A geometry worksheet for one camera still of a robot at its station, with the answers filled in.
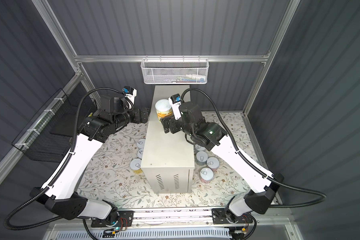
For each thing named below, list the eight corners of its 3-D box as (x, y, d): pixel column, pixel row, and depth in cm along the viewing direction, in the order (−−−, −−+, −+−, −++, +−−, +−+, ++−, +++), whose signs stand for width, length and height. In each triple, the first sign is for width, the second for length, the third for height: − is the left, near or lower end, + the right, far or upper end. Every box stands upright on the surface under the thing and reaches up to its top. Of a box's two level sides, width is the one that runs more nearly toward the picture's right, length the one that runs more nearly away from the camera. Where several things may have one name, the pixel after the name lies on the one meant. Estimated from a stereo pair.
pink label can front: (200, 183, 87) (201, 179, 82) (199, 171, 91) (200, 167, 87) (212, 183, 87) (214, 179, 82) (211, 171, 91) (212, 167, 87)
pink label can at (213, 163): (207, 172, 91) (208, 168, 86) (205, 161, 96) (207, 156, 91) (218, 172, 91) (220, 168, 86) (216, 161, 96) (218, 156, 91)
